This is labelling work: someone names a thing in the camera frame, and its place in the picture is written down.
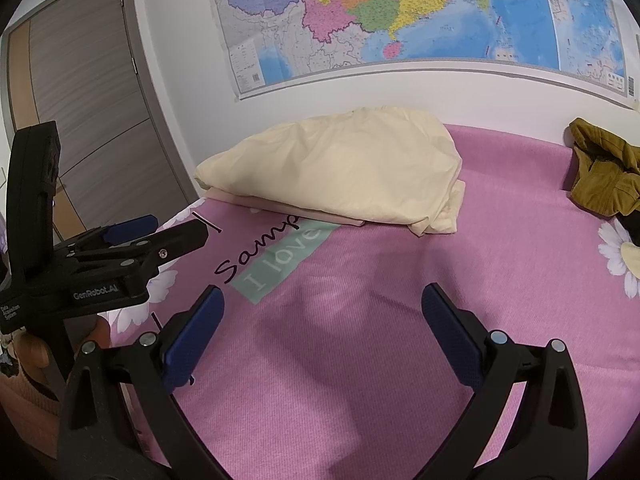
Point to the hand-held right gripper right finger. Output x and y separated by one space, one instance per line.
450 330

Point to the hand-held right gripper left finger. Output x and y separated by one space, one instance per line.
195 335

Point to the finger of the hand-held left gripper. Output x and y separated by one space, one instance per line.
180 240
127 227

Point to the cream bed sheet cloth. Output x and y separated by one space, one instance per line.
340 165

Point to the person's left forearm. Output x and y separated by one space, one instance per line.
25 410

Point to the person's left hand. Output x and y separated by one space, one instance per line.
31 351

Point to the pink flower print bedsheet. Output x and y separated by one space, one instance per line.
400 335

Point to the light pink folded cloth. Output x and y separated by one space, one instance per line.
280 211

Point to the grey wooden door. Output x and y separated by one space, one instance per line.
100 110

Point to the black garment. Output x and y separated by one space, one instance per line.
631 227

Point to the olive green jacket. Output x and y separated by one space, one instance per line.
605 180

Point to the colourful wall map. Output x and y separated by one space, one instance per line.
400 10

